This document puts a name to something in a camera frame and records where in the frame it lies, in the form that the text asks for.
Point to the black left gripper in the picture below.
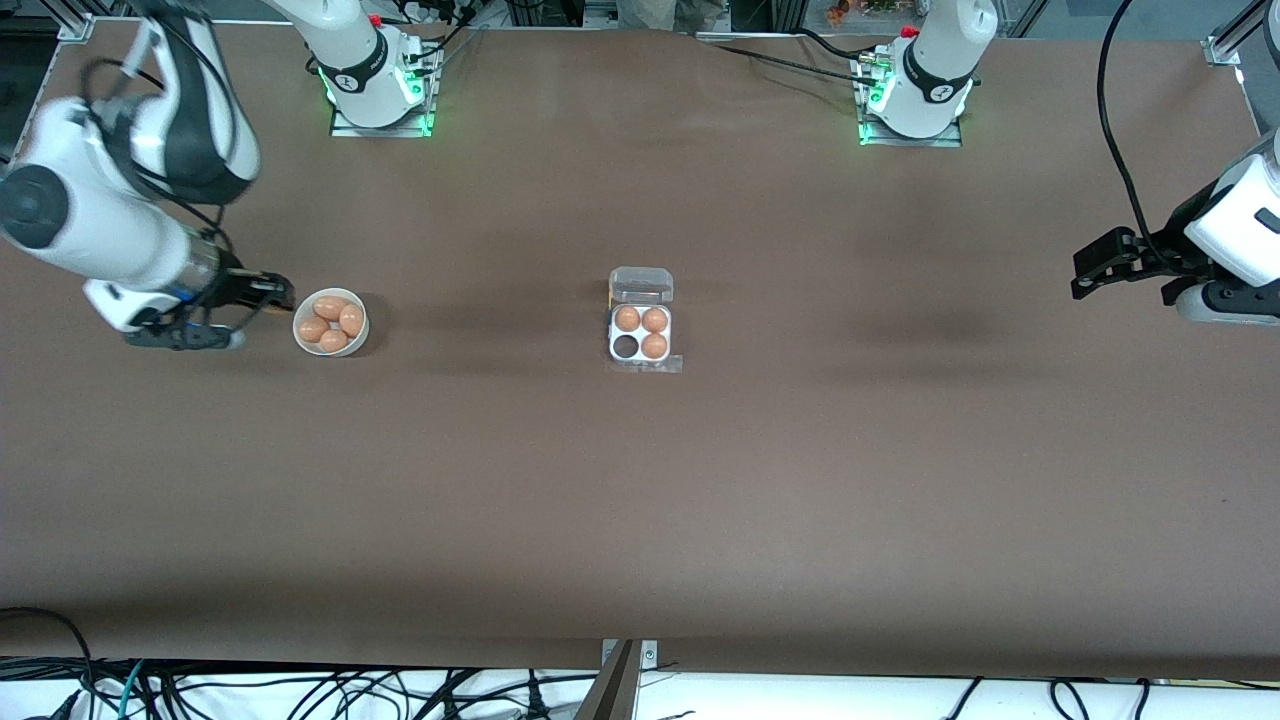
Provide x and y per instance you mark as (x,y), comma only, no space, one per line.
(1172,255)

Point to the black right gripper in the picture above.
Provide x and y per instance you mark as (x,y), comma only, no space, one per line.
(232,284)

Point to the clear plastic egg box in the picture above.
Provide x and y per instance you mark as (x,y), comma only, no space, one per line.
(645,364)

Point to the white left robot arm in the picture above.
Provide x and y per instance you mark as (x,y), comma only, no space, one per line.
(940,60)

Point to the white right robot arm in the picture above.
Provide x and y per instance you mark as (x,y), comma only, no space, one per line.
(100,220)

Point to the white round bowl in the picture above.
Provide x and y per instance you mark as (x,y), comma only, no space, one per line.
(330,353)

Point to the orange items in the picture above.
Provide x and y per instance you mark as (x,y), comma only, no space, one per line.
(838,12)

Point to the person in khaki trousers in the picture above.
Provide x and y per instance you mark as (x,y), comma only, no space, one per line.
(675,12)

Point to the aluminium profile beam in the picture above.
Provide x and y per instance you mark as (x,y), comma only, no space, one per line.
(612,690)

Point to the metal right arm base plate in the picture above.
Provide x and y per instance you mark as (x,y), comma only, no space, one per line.
(345,131)

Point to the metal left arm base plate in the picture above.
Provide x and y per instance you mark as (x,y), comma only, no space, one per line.
(950,141)

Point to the aluminium frame corner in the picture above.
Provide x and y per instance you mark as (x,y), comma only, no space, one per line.
(1232,40)
(75,25)

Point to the small metal bracket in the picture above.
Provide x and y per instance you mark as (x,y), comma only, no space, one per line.
(649,655)

